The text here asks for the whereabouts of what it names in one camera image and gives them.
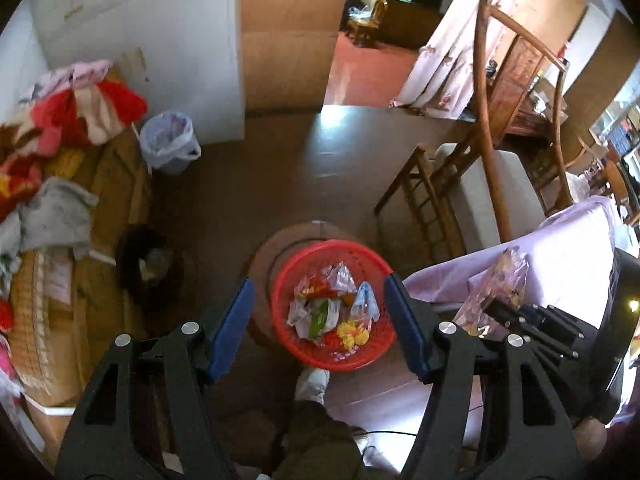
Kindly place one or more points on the white seat cushion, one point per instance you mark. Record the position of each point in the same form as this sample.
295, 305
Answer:
480, 200

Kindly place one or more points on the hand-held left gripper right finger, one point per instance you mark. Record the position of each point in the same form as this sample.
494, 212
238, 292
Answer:
405, 327

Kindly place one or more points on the round wooden stool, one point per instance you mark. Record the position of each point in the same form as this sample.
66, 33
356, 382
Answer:
265, 270

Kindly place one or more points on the pile of colourful blankets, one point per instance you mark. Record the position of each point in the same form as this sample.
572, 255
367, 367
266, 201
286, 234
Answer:
65, 110

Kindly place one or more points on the white bin with plastic bag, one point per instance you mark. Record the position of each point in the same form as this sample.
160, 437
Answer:
167, 142

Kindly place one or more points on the person's right forearm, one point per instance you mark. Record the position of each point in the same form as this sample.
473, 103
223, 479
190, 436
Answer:
592, 435

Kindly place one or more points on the purple tablecloth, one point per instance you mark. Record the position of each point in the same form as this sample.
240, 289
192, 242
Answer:
560, 250

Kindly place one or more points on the grey cloth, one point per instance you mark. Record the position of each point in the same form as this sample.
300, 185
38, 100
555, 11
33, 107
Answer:
55, 215

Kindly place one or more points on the person's white shoe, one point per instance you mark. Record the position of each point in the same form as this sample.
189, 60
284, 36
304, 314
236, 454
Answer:
311, 385

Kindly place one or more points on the person's olive trouser leg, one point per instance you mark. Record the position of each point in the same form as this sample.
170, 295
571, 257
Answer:
320, 440

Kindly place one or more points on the red plastic basket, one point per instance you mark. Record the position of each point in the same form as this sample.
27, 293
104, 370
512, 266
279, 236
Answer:
300, 345

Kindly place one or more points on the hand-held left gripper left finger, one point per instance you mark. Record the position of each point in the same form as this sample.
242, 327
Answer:
232, 327

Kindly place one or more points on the white cabinet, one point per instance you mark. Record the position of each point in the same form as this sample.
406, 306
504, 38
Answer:
150, 35

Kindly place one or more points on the clear cellophane wrapper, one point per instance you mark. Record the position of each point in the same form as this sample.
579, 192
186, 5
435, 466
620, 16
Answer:
500, 280

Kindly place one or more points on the pink floral curtain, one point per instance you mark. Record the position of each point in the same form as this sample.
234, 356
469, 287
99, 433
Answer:
460, 35

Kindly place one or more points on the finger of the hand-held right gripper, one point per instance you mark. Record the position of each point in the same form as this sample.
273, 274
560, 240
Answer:
510, 317
557, 330

